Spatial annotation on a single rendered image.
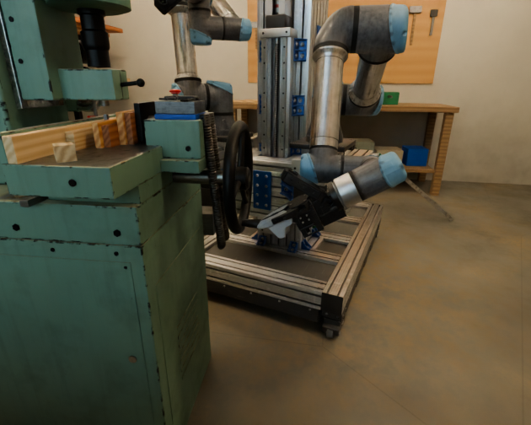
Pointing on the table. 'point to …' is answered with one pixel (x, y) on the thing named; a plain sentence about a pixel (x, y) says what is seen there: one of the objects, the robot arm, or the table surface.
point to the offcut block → (64, 152)
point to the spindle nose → (94, 37)
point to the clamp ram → (147, 110)
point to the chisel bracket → (93, 84)
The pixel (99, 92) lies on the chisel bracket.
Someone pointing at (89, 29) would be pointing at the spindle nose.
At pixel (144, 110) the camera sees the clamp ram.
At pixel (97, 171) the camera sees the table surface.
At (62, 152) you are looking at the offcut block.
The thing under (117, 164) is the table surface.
